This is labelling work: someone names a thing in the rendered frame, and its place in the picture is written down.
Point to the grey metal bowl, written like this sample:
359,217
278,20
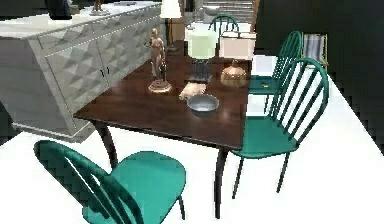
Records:
202,103

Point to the beige crumpled cloth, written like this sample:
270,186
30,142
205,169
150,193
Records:
192,90

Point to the dark brown wooden table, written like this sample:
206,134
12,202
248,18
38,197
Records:
156,110

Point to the copper round pot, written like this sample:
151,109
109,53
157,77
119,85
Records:
233,76

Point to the bronze human statuette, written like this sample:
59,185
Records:
158,56

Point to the green spindle-back chair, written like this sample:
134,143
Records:
266,136
224,20
266,85
146,180

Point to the pale pink box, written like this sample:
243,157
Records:
236,45

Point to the white shade floor lamp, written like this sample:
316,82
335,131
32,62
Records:
170,13

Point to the grey patterned sideboard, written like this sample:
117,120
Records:
66,63

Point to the small bronze statuette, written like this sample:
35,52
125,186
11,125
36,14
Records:
98,8

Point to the dark blue vase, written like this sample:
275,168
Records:
59,9

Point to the gold frame magazine rack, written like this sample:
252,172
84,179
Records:
314,46

